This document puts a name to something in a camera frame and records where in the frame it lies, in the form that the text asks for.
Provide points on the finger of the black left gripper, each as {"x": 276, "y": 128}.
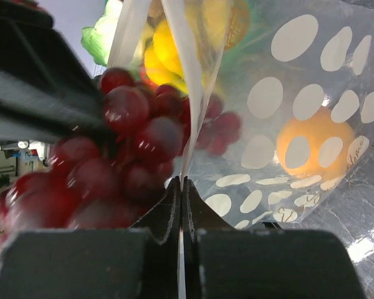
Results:
{"x": 45, "y": 93}

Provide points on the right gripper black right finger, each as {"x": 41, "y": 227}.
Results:
{"x": 262, "y": 262}

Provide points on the yellow banana bunch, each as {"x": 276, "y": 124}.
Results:
{"x": 161, "y": 60}

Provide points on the orange peach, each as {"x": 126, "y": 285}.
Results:
{"x": 315, "y": 147}

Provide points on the purple grape bunch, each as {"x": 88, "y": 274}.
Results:
{"x": 33, "y": 180}

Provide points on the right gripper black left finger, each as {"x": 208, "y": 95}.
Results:
{"x": 139, "y": 262}

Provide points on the clear dotted zip top bag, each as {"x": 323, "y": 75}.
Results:
{"x": 297, "y": 56}

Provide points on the green lettuce head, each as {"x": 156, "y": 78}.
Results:
{"x": 97, "y": 40}

